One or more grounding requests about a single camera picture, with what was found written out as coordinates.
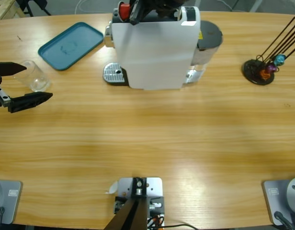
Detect red coffee capsule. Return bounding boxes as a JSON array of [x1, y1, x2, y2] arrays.
[[119, 2, 131, 20]]

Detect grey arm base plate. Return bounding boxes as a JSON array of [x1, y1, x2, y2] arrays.
[[261, 176, 295, 226], [0, 180, 23, 225]]

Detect black stand legs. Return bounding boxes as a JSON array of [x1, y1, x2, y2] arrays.
[[18, 0, 52, 17]]

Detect blue coffee capsule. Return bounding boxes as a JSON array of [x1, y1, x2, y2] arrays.
[[274, 54, 286, 66]]

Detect white mount block dark post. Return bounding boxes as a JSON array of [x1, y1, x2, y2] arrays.
[[104, 176, 165, 230]]

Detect grey metal frame leg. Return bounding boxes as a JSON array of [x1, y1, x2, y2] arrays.
[[248, 0, 264, 12]]

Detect black capsule holder with rods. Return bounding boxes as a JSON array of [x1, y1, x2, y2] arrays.
[[241, 15, 295, 86]]

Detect white capsule coffee machine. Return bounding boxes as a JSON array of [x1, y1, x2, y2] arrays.
[[103, 6, 201, 91]]

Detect drip tray with metal grate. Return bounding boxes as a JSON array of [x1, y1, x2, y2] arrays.
[[103, 62, 129, 86]]

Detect white cable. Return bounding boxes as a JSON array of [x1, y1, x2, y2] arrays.
[[74, 0, 95, 14]]

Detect white paper tag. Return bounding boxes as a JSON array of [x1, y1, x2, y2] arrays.
[[104, 181, 119, 195]]

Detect water tank with dark lid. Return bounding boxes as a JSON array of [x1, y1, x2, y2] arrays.
[[185, 20, 224, 84]]

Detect teal plastic tray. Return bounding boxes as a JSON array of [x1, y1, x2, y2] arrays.
[[37, 22, 104, 71]]

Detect clear glass cup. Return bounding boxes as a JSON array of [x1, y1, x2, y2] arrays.
[[13, 59, 52, 93]]

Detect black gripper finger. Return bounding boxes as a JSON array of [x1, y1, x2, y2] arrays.
[[7, 91, 54, 114], [0, 61, 28, 78], [129, 0, 149, 25]]

